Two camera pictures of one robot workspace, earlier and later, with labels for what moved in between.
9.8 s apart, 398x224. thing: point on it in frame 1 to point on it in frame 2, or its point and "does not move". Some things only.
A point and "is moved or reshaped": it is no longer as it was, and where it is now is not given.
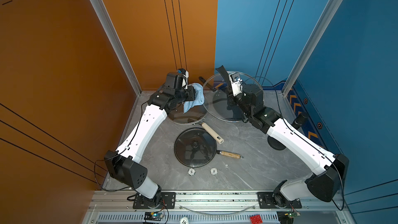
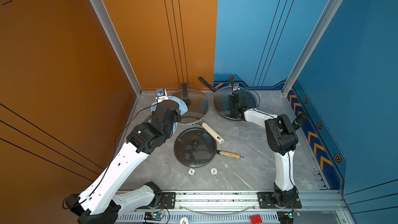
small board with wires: (292, 214) does not move
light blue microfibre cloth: (199, 97) is moved or reshaped
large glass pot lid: (191, 116) does not move
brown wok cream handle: (175, 113) does not move
